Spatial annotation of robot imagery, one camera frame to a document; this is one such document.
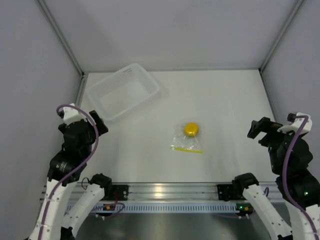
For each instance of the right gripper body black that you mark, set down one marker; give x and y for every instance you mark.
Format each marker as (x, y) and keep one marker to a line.
(272, 140)

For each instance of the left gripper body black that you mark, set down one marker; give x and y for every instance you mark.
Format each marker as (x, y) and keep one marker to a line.
(93, 136)

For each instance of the yellow fake food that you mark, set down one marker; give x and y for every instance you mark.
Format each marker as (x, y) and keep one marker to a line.
(191, 129)

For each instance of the clear zip top bag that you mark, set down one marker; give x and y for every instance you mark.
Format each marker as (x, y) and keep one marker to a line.
(183, 143)

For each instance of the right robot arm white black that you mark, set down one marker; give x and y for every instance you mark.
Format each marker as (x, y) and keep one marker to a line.
(290, 156)

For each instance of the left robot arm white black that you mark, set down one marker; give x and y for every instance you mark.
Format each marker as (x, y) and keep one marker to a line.
(55, 222)

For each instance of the white plastic basket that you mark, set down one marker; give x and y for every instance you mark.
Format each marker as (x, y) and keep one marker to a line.
(123, 92)

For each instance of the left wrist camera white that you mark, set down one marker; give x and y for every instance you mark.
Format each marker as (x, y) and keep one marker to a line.
(70, 115)

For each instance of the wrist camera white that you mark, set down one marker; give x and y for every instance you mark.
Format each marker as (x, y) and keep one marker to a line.
(70, 115)
(297, 120)

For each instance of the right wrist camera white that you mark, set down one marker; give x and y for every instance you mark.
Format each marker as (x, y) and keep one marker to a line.
(297, 120)

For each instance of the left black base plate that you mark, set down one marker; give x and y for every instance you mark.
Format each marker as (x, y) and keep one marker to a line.
(118, 192)

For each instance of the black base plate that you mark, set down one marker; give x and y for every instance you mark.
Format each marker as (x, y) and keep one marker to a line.
(118, 192)
(228, 192)

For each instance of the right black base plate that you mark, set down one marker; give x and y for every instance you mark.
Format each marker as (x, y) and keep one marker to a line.
(228, 192)

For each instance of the aluminium mounting rail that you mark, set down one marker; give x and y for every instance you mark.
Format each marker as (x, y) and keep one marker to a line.
(186, 191)

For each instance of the grey slotted cable duct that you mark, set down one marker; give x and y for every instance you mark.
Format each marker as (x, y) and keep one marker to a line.
(170, 207)

